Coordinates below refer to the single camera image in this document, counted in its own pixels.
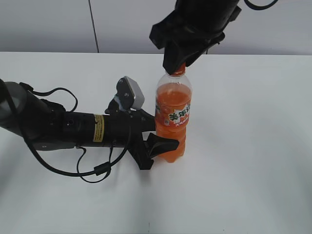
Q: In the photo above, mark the orange bottle cap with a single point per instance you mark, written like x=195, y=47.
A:
x=180, y=71

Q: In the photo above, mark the orange soda plastic bottle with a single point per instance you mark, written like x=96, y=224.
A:
x=173, y=104

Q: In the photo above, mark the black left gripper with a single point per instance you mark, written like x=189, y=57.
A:
x=124, y=128

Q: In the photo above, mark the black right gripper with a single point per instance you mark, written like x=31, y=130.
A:
x=191, y=29

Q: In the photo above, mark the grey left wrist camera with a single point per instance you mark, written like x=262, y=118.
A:
x=129, y=94

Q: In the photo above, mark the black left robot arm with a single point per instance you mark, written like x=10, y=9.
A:
x=47, y=126

